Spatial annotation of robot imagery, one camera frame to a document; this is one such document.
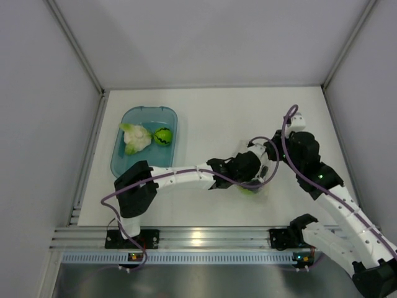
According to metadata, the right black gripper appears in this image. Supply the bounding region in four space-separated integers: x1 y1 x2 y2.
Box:
264 129 303 173

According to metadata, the clear zip top bag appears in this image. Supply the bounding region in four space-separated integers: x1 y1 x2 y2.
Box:
228 138 275 194

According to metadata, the green fake fruit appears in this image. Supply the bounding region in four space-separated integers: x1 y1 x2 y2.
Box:
238 186 260 196
153 127 173 146

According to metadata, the fake cauliflower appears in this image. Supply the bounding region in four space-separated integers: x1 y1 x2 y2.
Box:
119 123 152 155

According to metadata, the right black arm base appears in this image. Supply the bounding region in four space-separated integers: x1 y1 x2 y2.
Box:
269 228 305 251

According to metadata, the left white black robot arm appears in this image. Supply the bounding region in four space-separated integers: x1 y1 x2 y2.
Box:
114 151 268 248

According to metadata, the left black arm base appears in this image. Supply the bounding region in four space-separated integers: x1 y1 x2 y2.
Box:
104 229 159 250

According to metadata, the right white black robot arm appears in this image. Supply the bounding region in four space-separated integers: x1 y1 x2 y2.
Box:
264 130 396 297

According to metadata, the teal plastic bin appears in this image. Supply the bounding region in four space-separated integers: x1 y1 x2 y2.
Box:
110 106 178 178

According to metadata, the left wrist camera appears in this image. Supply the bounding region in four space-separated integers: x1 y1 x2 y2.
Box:
248 143 269 185

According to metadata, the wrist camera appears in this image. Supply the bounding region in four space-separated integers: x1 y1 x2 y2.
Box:
248 143 269 185
285 112 306 135

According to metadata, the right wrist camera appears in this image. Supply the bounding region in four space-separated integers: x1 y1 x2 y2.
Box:
285 112 306 135

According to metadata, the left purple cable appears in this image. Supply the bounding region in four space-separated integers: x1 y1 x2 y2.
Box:
100 135 280 249

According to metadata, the grey slotted cable duct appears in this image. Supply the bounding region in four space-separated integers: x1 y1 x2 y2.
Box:
62 251 298 265

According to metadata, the aluminium mounting rail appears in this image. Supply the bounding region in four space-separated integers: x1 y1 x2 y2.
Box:
49 225 388 252

